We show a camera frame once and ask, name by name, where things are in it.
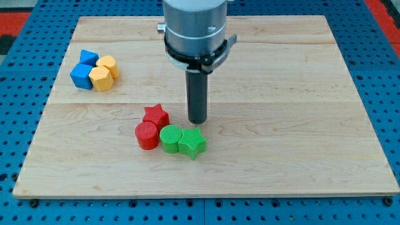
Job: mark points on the blue triangular block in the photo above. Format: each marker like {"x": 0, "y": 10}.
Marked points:
{"x": 88, "y": 58}

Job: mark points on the yellow hexagon block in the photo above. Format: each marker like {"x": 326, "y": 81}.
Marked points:
{"x": 101, "y": 78}

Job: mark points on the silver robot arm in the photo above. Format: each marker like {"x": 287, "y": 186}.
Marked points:
{"x": 194, "y": 27}

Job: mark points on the wooden board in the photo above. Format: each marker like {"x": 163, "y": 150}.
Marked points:
{"x": 284, "y": 120}

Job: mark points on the green cylinder block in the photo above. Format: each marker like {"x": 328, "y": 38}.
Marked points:
{"x": 169, "y": 137}

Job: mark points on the red cylinder block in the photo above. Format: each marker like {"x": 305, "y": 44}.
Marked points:
{"x": 147, "y": 135}

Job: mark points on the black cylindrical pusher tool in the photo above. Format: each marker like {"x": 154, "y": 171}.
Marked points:
{"x": 197, "y": 96}

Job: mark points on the yellow rounded block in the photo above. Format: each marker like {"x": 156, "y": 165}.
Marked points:
{"x": 111, "y": 64}

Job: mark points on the green star block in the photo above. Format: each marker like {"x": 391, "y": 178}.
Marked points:
{"x": 192, "y": 143}

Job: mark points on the black clamp with lever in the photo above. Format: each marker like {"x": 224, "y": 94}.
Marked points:
{"x": 205, "y": 64}

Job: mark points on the blue cube block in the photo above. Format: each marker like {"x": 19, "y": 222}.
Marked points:
{"x": 80, "y": 76}

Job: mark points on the red star block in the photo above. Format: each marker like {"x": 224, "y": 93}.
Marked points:
{"x": 157, "y": 116}

